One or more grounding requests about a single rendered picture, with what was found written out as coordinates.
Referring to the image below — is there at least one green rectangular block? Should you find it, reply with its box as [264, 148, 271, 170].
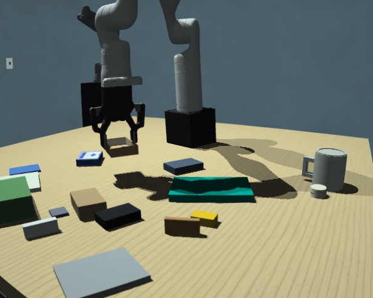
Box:
[0, 176, 35, 224]

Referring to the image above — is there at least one teal flat rectangular block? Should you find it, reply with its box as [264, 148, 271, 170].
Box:
[168, 176, 254, 202]

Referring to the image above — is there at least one tan cube-shaped block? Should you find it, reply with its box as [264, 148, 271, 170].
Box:
[70, 187, 107, 220]

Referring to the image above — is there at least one blue flat rectangle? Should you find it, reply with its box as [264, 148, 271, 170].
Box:
[9, 164, 41, 176]

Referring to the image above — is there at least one yellow rectangular block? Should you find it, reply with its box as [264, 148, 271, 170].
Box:
[190, 210, 218, 228]

